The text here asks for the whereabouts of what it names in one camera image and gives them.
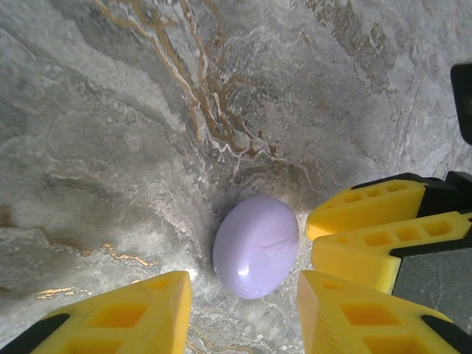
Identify purple earbud charging case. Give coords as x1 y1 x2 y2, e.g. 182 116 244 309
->
212 195 300 300

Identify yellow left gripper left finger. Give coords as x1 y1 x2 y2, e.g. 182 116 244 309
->
0 271 192 354

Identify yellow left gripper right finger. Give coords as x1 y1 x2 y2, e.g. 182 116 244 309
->
296 270 472 354

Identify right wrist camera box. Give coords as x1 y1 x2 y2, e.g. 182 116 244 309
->
450 63 472 145

